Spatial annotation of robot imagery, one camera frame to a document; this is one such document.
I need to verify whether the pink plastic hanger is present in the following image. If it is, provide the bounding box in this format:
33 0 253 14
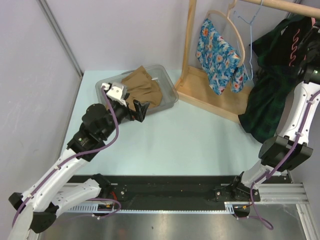
288 17 316 67

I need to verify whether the blue floral skirt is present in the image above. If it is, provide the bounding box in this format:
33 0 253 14
195 18 249 95

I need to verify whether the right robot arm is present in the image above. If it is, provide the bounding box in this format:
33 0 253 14
230 22 320 201

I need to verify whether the beige wooden hanger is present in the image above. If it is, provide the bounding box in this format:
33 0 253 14
205 0 246 67

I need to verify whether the tan garment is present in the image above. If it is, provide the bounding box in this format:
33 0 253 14
121 66 163 110

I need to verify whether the wooden clothes rack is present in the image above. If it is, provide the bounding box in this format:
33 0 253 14
173 0 320 123

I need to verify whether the blue wire hanger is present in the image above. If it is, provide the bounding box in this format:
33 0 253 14
231 0 264 82

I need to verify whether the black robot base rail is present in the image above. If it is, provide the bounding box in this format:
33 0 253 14
72 174 292 221

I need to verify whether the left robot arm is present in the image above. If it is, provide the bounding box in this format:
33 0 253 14
8 98 150 240

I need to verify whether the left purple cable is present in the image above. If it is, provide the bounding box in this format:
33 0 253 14
11 86 122 230

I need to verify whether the clear plastic tray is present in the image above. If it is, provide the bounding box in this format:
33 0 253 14
95 64 179 115

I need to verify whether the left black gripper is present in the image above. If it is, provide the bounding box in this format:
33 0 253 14
100 92 149 139

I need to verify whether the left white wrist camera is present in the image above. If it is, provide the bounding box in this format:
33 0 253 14
101 82 127 107

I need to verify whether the green plaid garment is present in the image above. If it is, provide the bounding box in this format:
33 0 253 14
238 15 307 143

